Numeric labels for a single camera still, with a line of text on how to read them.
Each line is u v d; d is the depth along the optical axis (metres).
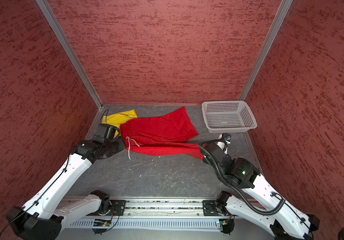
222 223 0.71
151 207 0.76
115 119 1.03
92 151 0.50
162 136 1.01
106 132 0.56
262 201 0.41
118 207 0.75
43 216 0.39
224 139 0.57
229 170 0.45
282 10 0.72
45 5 0.70
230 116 1.14
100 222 0.73
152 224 0.77
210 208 0.74
